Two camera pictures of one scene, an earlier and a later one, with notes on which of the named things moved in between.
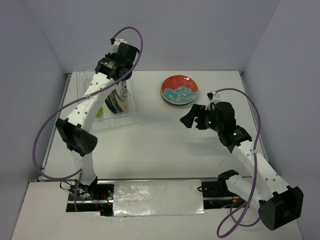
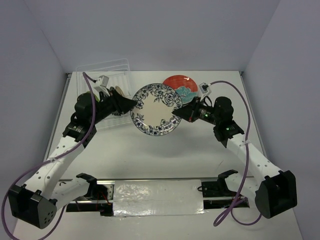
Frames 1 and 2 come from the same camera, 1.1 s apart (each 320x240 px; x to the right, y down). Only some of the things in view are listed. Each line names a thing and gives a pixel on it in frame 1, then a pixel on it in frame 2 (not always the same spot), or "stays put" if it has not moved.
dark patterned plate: (121, 90) → (152, 114)
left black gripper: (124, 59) → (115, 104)
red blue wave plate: (179, 89) stays put
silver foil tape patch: (160, 197) stays put
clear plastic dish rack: (109, 120) stays put
